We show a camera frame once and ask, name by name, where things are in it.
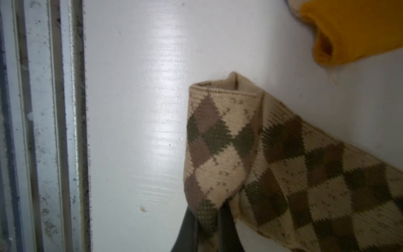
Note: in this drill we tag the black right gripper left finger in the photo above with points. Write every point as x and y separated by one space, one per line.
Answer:
187 240

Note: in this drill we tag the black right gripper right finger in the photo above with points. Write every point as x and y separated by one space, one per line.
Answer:
228 237

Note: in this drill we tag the beige argyle sock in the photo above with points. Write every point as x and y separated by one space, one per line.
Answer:
287 179

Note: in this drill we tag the purple sock yellow cuff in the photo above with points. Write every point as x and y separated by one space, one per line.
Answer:
347 31

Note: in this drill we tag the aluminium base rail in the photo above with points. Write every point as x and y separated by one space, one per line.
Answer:
44 164

